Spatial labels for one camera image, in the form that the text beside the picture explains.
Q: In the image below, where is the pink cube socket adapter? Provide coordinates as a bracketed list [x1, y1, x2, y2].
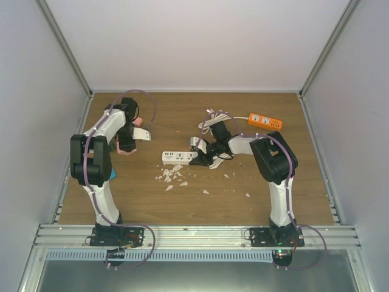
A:
[117, 148, 137, 156]

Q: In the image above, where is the white pink power strip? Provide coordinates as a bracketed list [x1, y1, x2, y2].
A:
[162, 151, 198, 165]

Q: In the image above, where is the blue cube plug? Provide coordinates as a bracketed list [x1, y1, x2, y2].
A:
[109, 169, 116, 179]

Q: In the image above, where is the orange power strip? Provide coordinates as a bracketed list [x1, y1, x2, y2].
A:
[247, 113, 282, 131]

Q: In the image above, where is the pink charger plug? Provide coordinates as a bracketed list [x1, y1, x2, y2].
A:
[133, 117, 143, 127]

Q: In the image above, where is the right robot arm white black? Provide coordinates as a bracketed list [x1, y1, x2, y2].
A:
[190, 122, 298, 246]

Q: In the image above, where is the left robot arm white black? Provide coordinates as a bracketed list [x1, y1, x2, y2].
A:
[70, 97, 139, 246]

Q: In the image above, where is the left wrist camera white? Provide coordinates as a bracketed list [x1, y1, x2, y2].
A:
[133, 127, 151, 141]

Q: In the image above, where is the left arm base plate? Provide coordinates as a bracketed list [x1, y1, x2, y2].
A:
[84, 224, 145, 248]

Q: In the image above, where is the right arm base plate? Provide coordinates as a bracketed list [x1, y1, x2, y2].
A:
[249, 227, 305, 248]

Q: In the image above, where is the grey slotted cable duct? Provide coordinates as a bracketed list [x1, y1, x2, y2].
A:
[46, 249, 273, 263]

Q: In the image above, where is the aluminium front rail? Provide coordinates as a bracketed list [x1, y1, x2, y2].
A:
[33, 224, 362, 250]

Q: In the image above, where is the left aluminium frame post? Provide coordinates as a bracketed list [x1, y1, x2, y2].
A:
[35, 0, 94, 98]

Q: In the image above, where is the aluminium frame post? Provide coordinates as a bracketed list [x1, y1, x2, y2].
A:
[35, 0, 94, 98]
[298, 0, 362, 99]

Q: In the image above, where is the right aluminium frame post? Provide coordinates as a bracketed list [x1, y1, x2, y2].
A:
[298, 0, 362, 99]

